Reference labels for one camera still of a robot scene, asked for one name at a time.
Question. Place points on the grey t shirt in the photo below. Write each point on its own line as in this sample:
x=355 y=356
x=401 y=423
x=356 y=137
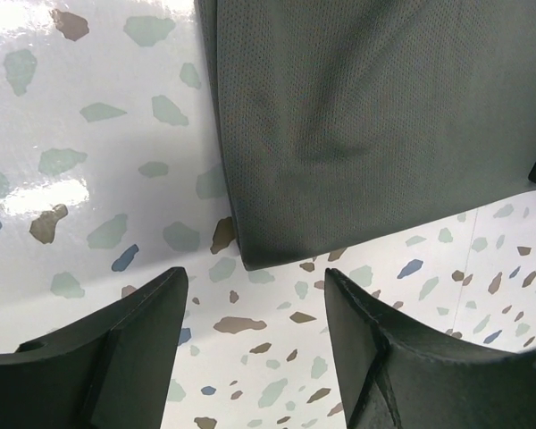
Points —
x=344 y=121

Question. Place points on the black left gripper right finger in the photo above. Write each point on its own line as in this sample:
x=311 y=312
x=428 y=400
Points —
x=396 y=372

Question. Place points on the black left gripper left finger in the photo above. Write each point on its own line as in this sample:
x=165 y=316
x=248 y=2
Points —
x=110 y=369

